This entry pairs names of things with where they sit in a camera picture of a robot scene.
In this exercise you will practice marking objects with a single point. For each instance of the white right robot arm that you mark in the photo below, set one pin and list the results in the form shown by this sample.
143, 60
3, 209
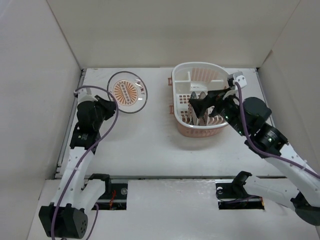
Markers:
302, 195

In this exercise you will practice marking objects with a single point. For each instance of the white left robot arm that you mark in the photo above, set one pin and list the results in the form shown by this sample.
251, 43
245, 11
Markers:
66, 216

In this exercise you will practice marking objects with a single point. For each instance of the green rimmed white plate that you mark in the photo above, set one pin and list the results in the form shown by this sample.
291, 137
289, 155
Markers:
193, 120

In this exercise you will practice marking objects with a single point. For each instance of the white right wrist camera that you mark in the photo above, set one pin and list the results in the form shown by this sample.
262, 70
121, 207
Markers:
237, 77

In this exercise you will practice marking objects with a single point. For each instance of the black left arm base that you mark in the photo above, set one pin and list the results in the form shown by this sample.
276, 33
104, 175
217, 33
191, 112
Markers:
115, 196

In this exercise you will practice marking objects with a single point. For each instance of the red lettered white plate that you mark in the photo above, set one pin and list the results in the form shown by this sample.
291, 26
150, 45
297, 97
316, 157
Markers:
203, 121

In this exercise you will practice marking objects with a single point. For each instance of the white pink dish rack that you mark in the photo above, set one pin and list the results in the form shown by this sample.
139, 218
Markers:
196, 77

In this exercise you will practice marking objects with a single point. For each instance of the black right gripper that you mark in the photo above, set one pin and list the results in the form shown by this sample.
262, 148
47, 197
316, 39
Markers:
200, 105

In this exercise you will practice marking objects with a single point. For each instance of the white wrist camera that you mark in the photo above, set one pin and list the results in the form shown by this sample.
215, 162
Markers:
83, 95
237, 77

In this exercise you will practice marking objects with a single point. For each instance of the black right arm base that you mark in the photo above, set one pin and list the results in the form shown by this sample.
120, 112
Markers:
228, 199

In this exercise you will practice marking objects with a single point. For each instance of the orange sunburst white plate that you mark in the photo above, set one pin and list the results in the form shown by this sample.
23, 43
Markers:
129, 91

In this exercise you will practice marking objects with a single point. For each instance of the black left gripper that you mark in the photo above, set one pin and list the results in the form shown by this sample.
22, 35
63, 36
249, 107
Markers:
110, 107

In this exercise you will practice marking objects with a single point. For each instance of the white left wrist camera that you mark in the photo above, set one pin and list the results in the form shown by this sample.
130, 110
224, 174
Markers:
83, 95

